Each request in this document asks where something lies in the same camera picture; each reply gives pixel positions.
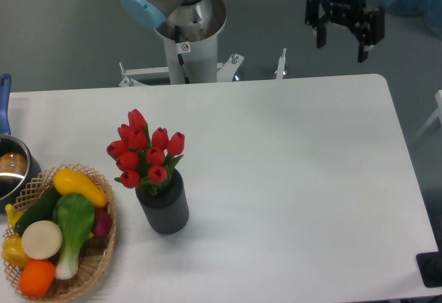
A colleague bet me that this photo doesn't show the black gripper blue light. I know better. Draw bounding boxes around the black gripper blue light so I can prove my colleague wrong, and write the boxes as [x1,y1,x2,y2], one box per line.
[305,0,385,63]

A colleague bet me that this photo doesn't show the red tulip bouquet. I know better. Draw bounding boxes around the red tulip bouquet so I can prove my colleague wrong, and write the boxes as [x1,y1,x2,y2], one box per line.
[106,109,185,197]

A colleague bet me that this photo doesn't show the dark grey ribbed vase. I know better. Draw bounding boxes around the dark grey ribbed vase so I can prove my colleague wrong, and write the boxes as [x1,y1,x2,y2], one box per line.
[135,169,189,235]

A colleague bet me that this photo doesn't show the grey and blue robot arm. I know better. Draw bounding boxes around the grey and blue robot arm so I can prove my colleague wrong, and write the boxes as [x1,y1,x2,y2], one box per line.
[121,0,385,62]

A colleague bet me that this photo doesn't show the white furniture leg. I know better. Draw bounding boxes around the white furniture leg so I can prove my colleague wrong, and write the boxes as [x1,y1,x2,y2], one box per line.
[410,90,441,146]

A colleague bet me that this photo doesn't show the black device at table edge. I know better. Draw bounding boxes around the black device at table edge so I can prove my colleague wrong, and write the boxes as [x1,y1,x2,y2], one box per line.
[416,252,441,288]

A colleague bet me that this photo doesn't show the purple radish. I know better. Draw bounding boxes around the purple radish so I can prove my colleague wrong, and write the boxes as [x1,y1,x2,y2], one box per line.
[91,208,113,237]

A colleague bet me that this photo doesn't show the yellow squash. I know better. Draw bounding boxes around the yellow squash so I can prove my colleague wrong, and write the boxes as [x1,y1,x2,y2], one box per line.
[52,168,108,208]

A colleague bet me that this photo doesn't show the green bok choy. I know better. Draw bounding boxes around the green bok choy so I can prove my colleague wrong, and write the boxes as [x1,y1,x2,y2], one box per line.
[52,193,95,280]

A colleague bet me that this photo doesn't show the woven wicker basket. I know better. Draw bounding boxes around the woven wicker basket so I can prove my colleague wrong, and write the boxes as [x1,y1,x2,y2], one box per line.
[1,164,117,302]

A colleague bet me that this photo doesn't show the dark green cucumber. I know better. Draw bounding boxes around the dark green cucumber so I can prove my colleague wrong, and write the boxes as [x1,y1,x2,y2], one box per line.
[14,186,61,235]

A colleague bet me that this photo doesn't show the cream round slice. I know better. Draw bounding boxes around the cream round slice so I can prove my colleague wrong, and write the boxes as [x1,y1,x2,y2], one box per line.
[21,220,63,260]

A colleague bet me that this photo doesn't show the yellow banana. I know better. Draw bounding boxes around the yellow banana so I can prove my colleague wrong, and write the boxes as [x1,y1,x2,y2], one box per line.
[5,204,23,228]

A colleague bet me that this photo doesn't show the orange fruit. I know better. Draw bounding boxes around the orange fruit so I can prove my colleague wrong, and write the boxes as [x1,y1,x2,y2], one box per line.
[19,260,55,298]

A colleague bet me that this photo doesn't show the yellow bell pepper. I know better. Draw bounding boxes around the yellow bell pepper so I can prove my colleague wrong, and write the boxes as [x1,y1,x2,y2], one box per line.
[1,234,32,268]

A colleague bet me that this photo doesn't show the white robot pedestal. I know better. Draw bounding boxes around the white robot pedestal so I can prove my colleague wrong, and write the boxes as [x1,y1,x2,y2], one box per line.
[119,35,244,87]

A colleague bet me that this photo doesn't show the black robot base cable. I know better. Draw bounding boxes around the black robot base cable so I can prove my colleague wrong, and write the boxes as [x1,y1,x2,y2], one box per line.
[173,25,190,84]

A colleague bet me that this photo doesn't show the blue handled saucepan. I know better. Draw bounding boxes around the blue handled saucepan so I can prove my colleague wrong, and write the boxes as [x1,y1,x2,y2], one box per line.
[1,73,41,213]

